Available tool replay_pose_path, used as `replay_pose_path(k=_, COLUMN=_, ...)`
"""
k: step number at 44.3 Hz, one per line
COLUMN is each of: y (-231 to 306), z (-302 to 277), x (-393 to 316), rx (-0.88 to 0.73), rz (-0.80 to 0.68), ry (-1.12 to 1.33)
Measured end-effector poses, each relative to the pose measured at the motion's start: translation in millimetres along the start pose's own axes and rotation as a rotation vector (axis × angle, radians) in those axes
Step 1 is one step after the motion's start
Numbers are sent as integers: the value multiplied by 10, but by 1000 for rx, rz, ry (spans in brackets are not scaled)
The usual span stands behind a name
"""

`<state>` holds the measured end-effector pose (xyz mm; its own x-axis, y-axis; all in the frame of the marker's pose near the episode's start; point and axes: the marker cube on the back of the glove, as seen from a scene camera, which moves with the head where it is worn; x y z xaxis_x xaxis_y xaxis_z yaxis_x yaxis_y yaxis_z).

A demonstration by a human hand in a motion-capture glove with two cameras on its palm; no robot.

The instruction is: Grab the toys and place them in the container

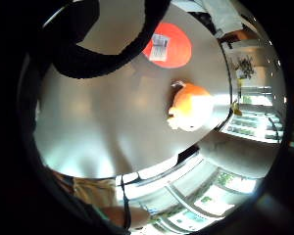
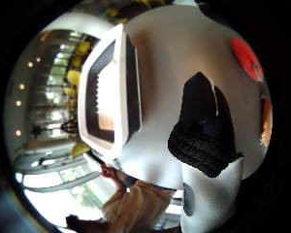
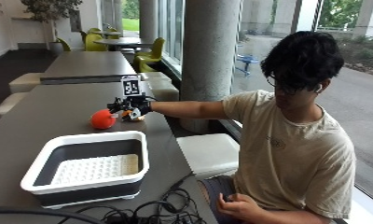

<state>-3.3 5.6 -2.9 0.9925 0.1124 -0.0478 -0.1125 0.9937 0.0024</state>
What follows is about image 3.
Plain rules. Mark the small orange white toy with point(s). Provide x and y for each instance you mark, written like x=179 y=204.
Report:
x=134 y=116

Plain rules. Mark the orange ball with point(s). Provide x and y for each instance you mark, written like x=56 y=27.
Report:
x=102 y=119

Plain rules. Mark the white marker cube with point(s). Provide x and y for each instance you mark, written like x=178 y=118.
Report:
x=131 y=86

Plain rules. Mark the white cube stool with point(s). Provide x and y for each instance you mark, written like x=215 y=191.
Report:
x=154 y=75
x=165 y=89
x=10 y=104
x=25 y=81
x=210 y=154

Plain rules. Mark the long grey table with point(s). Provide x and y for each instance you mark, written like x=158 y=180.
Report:
x=90 y=66

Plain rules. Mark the green chair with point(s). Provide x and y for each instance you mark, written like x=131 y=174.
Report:
x=153 y=50
x=65 y=45
x=145 y=64
x=94 y=42

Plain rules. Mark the round grey table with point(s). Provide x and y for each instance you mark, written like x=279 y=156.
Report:
x=106 y=32
x=121 y=41

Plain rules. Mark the white grey wash basin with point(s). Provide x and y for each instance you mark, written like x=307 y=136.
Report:
x=87 y=169

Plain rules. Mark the person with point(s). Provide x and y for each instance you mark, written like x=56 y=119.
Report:
x=295 y=149

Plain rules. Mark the concrete pillar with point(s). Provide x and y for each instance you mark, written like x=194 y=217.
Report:
x=210 y=62

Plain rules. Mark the potted tree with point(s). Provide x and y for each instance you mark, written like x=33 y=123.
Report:
x=50 y=14

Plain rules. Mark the blue outdoor bench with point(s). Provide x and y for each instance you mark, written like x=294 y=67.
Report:
x=247 y=61

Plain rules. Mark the black glasses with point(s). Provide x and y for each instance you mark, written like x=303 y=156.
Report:
x=278 y=84

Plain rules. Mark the white earbud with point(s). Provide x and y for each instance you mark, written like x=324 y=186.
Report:
x=319 y=88

